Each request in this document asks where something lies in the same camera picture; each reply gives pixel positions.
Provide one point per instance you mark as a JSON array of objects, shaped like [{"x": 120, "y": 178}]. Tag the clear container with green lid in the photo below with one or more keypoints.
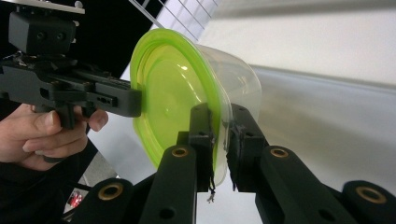
[{"x": 168, "y": 93}]

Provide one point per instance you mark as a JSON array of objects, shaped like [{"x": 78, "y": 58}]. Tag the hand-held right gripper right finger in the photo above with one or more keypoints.
[{"x": 244, "y": 140}]

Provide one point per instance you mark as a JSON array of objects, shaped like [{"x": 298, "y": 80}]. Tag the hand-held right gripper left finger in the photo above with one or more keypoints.
[{"x": 202, "y": 124}]

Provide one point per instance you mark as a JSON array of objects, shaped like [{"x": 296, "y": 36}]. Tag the light blue table mat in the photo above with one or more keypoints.
[{"x": 124, "y": 149}]

